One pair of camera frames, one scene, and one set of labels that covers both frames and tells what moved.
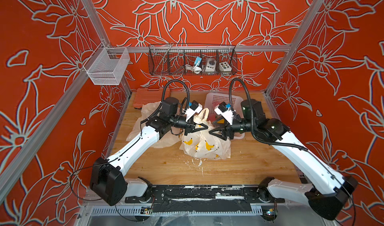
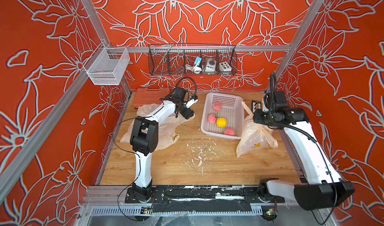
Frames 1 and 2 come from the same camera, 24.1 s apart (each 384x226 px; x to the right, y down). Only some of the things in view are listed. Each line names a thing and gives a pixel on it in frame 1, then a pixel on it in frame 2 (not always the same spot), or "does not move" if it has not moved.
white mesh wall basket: (106, 65) does not move
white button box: (224, 66) does not move
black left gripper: (191, 126) to (188, 113)
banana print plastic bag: (202, 144) to (255, 135)
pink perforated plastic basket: (212, 99) does not move
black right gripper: (227, 126) to (256, 114)
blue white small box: (198, 61) does not move
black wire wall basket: (172, 59) does not move
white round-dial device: (210, 65) does not move
